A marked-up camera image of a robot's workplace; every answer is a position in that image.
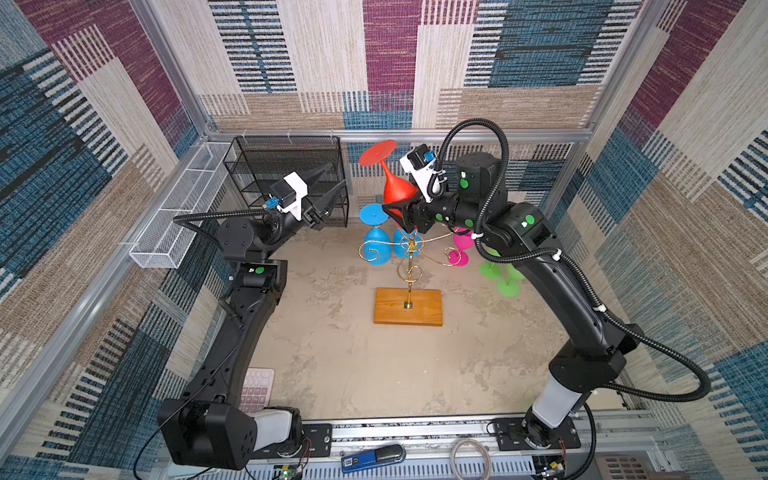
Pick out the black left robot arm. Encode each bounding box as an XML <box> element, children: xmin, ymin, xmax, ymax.
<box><xmin>155</xmin><ymin>165</ymin><xmax>346</xmax><ymax>472</ymax></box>

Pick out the gold wire glass rack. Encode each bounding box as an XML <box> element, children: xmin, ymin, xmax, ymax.
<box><xmin>389</xmin><ymin>234</ymin><xmax>454</xmax><ymax>289</ymax></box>

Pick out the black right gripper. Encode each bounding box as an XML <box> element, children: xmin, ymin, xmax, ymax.
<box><xmin>382</xmin><ymin>177</ymin><xmax>484</xmax><ymax>235</ymax></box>

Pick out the red wine glass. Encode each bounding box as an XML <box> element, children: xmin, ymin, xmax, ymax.
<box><xmin>359</xmin><ymin>140</ymin><xmax>419</xmax><ymax>204</ymax></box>

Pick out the wooden rack base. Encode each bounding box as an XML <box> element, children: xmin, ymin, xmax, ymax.
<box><xmin>373</xmin><ymin>288</ymin><xmax>444</xmax><ymax>327</ymax></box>

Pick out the blue wine glass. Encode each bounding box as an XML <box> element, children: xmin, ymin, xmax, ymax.
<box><xmin>393</xmin><ymin>227</ymin><xmax>423</xmax><ymax>259</ymax></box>
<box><xmin>359</xmin><ymin>203</ymin><xmax>392</xmax><ymax>266</ymax></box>

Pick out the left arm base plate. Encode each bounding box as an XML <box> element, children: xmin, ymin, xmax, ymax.
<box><xmin>299</xmin><ymin>423</ymin><xmax>333</xmax><ymax>459</ymax></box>

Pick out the aluminium mounting rail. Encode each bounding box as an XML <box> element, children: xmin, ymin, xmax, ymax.
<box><xmin>149</xmin><ymin>409</ymin><xmax>667</xmax><ymax>480</ymax></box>

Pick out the blue black stapler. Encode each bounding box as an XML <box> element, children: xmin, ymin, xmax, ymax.
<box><xmin>341</xmin><ymin>444</ymin><xmax>406</xmax><ymax>474</ymax></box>

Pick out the magenta wine glass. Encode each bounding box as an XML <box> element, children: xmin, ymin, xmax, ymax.
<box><xmin>448</xmin><ymin>228</ymin><xmax>474</xmax><ymax>267</ymax></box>

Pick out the white wire basket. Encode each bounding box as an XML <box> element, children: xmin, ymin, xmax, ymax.
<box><xmin>130</xmin><ymin>142</ymin><xmax>229</xmax><ymax>269</ymax></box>

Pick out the black mesh shelf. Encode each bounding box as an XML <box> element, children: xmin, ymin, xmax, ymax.
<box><xmin>224</xmin><ymin>136</ymin><xmax>346</xmax><ymax>208</ymax></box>

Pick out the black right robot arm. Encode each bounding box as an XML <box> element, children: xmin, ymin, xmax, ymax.
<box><xmin>383</xmin><ymin>118</ymin><xmax>711</xmax><ymax>449</ymax></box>

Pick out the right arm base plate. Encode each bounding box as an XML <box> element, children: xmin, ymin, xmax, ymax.
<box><xmin>491</xmin><ymin>415</ymin><xmax>582</xmax><ymax>451</ymax></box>

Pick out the grey coiled cable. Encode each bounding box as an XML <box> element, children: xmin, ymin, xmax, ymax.
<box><xmin>449</xmin><ymin>437</ymin><xmax>492</xmax><ymax>480</ymax></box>

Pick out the green wine glass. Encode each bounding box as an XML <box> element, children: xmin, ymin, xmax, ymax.
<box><xmin>496</xmin><ymin>264</ymin><xmax>525</xmax><ymax>298</ymax></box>
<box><xmin>480</xmin><ymin>246</ymin><xmax>503</xmax><ymax>280</ymax></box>

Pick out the white pink calculator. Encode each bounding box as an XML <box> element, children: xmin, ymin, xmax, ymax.
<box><xmin>239</xmin><ymin>367</ymin><xmax>275</xmax><ymax>414</ymax></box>

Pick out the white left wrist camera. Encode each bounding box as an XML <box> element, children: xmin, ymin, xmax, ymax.
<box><xmin>264</xmin><ymin>172</ymin><xmax>308</xmax><ymax>221</ymax></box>

